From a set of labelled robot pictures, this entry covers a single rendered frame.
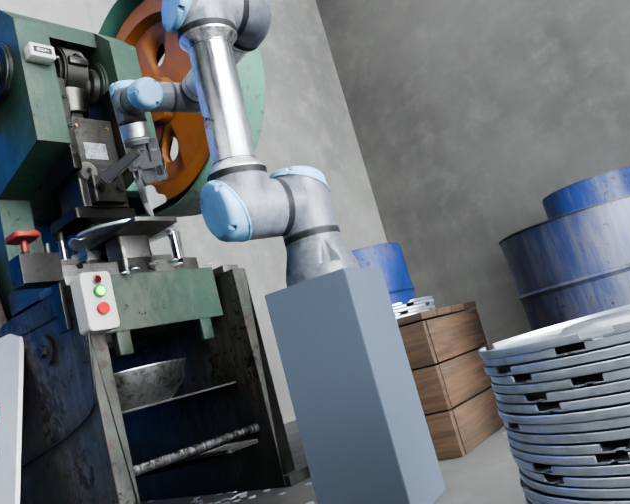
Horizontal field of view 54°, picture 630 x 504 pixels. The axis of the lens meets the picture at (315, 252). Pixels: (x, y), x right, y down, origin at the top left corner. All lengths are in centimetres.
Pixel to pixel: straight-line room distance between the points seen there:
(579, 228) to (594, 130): 295
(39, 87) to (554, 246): 142
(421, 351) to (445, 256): 337
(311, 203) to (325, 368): 32
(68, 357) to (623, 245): 132
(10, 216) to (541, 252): 150
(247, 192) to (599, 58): 366
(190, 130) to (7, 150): 58
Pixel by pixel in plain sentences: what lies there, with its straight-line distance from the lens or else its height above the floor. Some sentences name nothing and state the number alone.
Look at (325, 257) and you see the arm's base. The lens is 117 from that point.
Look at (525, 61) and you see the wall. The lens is 473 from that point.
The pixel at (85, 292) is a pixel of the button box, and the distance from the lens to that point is 146.
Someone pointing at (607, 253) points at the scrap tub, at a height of 36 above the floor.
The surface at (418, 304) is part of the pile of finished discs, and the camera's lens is 168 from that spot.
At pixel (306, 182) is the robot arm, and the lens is 121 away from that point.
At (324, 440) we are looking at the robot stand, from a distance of 117.
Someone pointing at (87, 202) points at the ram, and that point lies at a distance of 186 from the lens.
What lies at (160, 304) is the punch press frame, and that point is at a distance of 168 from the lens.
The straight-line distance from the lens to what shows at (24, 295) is 184.
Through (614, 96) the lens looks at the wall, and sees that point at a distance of 448.
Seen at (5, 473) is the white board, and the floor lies 24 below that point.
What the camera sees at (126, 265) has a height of 68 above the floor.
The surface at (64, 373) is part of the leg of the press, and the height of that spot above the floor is 43.
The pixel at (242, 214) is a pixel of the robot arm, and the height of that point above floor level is 59.
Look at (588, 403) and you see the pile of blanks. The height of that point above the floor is 21.
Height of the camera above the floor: 30
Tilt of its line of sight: 10 degrees up
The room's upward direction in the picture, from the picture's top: 15 degrees counter-clockwise
